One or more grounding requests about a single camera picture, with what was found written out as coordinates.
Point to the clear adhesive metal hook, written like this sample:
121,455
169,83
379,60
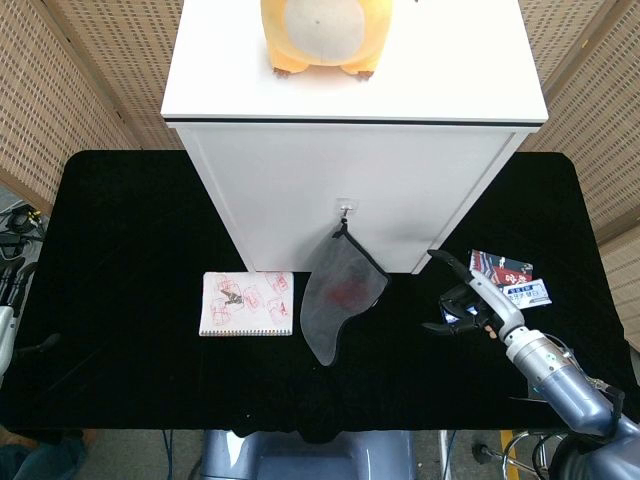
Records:
345,204

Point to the woven folding screen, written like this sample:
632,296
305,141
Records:
590,100
75,75

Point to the white cabinet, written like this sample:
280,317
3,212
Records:
325,165

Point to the blue cloth garment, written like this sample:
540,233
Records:
35,460

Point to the spiral notebook with red drawings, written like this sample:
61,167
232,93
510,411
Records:
250,322

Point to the black tablecloth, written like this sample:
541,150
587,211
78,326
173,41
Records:
125,300

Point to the blue-gray robot torso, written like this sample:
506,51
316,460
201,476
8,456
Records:
310,460

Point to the chrome stool frame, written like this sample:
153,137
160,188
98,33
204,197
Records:
515,455

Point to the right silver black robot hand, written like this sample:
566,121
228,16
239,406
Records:
495,302

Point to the gray cloth with black trim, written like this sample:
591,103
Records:
340,310

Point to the red blue snack packet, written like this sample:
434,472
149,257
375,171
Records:
505,267

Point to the right blue-gray robot arm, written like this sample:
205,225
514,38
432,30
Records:
565,390

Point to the blue toothpaste box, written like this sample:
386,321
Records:
530,295

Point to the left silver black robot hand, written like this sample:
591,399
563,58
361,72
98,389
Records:
7,335

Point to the yellow plush toy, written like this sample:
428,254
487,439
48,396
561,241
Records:
325,30

